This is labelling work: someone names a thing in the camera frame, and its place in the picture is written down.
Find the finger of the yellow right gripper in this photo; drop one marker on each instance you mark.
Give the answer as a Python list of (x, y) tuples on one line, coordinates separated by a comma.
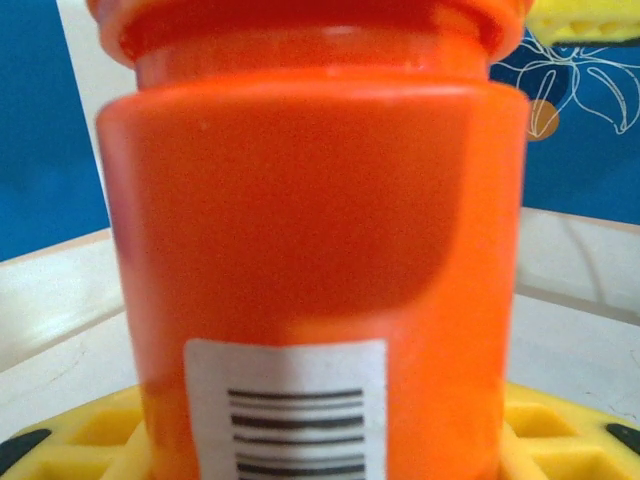
[(585, 22)]

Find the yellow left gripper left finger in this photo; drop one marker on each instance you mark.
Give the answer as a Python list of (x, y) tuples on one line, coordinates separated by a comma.
[(75, 440)]

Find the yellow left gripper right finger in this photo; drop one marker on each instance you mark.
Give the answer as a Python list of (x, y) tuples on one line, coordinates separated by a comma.
[(565, 440)]

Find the orange bottle cap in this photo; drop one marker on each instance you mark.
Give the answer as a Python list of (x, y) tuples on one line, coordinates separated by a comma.
[(300, 20)]

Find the orange pill bottle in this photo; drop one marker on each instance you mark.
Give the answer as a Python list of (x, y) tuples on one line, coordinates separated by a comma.
[(310, 225)]

